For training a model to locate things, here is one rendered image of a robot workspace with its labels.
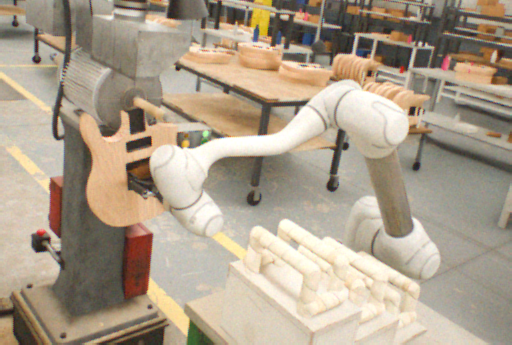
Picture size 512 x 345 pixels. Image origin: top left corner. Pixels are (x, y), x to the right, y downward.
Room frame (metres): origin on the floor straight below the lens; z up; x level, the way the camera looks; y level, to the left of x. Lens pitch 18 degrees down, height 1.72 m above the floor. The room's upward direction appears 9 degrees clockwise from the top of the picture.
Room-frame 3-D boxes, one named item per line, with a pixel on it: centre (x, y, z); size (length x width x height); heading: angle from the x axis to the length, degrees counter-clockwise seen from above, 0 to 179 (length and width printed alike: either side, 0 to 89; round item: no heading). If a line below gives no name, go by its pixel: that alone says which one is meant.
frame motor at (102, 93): (1.92, 0.57, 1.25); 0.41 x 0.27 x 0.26; 43
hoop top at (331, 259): (1.01, -0.15, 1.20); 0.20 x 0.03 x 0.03; 42
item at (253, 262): (1.02, -0.03, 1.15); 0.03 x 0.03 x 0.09
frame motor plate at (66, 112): (1.96, 0.62, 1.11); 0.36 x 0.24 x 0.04; 43
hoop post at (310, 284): (0.90, -0.14, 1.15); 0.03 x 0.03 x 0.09
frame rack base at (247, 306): (0.99, -0.12, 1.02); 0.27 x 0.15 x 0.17; 43
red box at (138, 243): (2.07, 0.50, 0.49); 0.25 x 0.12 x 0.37; 43
